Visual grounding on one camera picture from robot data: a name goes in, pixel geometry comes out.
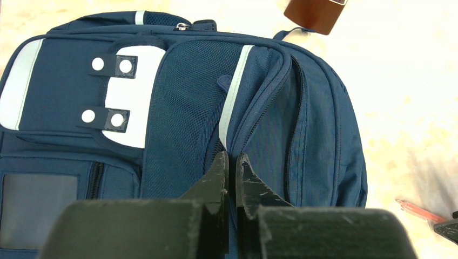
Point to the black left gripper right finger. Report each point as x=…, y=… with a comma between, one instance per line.
x=270, y=227

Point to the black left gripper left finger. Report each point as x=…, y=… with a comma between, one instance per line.
x=194, y=225

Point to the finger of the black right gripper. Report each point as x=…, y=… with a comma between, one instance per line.
x=448, y=229

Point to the navy blue student backpack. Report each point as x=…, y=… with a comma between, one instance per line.
x=137, y=104

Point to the brown wooden metronome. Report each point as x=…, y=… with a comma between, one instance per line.
x=319, y=16

